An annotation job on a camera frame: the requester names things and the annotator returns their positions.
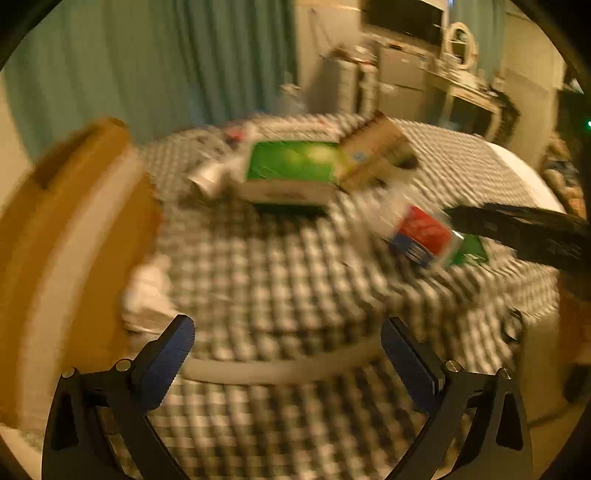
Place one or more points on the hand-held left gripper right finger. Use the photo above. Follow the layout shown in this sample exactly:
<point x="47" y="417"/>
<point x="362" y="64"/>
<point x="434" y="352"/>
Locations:
<point x="413" y="369"/>

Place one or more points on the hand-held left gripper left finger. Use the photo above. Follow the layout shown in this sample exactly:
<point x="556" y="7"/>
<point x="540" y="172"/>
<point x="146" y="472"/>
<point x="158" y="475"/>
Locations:
<point x="168" y="357"/>

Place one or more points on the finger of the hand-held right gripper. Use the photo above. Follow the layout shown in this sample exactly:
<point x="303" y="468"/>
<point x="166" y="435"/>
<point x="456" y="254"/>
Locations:
<point x="517" y="228"/>

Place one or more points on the green packet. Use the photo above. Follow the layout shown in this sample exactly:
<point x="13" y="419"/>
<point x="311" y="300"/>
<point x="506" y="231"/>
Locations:
<point x="471" y="251"/>

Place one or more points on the red and blue packet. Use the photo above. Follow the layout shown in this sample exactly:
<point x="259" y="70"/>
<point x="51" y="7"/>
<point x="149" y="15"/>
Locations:
<point x="422" y="235"/>

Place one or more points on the brown cardboard box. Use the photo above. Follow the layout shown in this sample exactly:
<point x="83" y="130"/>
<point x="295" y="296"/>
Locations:
<point x="60" y="258"/>

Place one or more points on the small brown carton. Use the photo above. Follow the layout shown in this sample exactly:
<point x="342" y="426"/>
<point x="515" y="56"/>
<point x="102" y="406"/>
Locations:
<point x="374" y="152"/>

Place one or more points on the green box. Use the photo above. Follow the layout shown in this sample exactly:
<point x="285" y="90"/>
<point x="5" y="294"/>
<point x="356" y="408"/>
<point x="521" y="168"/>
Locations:
<point x="291" y="168"/>

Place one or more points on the crumpled white tissue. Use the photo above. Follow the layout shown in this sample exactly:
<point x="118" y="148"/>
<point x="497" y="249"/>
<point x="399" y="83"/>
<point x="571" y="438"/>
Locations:
<point x="147" y="295"/>

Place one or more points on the white dressing table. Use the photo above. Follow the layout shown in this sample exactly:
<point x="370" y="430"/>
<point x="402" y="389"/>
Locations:
<point x="471" y="106"/>

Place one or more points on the checked blanket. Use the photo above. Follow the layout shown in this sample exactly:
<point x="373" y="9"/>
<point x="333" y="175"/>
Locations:
<point x="277" y="277"/>

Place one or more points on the oval white mirror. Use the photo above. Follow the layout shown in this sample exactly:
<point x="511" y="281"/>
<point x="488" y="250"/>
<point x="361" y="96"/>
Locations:
<point x="459" y="44"/>

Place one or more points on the crumpled silver wrapper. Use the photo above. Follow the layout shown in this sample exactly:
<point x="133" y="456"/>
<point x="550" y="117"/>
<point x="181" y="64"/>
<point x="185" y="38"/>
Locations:
<point x="207" y="175"/>

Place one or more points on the grey small fridge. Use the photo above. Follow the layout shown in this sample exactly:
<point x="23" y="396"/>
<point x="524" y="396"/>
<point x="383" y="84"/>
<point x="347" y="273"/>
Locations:
<point x="401" y="74"/>

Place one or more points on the black television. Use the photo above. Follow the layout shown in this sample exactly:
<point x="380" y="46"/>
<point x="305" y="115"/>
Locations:
<point x="406" y="18"/>

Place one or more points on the white suitcase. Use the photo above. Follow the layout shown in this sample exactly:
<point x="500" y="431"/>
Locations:
<point x="339" y="87"/>

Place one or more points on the large clear water bottle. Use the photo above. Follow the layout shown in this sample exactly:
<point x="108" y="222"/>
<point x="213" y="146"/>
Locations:
<point x="291" y="99"/>

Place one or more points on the green curtain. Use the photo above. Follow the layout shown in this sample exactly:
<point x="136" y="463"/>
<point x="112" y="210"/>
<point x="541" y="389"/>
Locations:
<point x="138" y="69"/>

